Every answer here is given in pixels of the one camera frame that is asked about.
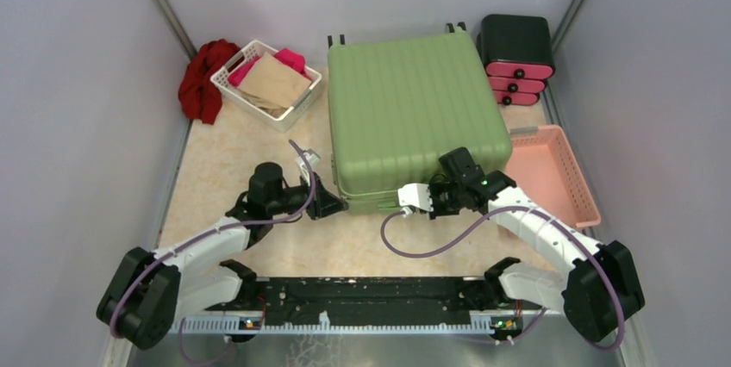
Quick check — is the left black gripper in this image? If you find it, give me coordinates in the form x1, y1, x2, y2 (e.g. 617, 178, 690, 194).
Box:
268, 171, 349, 221

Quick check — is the green hard-shell suitcase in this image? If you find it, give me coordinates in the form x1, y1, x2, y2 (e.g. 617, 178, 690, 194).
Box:
328, 23, 513, 215

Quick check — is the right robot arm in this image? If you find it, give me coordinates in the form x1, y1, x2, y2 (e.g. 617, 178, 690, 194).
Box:
428, 147, 646, 349

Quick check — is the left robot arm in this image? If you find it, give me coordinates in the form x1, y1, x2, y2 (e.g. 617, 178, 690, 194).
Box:
96, 162, 349, 350

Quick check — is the pink plastic basket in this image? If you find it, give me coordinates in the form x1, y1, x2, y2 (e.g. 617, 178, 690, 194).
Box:
505, 125, 602, 230

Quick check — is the tan folded cloth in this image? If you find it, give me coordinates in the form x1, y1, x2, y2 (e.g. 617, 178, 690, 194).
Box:
236, 53, 311, 118

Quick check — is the pink folded cloth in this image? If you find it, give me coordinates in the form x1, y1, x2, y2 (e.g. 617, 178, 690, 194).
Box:
228, 48, 311, 87

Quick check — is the black pink drawer cabinet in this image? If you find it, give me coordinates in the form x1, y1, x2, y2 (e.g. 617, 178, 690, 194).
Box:
476, 14, 555, 107

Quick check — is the white plastic basket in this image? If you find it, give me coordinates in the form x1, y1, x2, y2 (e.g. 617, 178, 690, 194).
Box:
210, 40, 323, 132

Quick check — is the red cloth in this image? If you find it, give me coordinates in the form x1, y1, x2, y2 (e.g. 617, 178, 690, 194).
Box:
178, 39, 241, 125

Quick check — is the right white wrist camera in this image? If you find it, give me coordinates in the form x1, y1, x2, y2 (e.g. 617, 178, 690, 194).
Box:
397, 183, 434, 217

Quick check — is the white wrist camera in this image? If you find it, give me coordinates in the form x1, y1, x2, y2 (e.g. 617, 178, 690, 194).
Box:
397, 183, 434, 217
296, 149, 321, 185

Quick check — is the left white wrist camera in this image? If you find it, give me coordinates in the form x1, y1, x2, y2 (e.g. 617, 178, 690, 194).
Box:
296, 149, 321, 185

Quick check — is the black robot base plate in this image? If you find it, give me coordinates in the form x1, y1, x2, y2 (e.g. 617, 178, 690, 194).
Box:
212, 277, 536, 327

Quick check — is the aluminium frame rail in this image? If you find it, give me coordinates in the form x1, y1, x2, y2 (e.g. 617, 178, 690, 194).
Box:
171, 307, 523, 339

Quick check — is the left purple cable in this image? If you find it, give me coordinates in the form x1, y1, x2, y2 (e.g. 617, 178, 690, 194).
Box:
108, 139, 319, 365

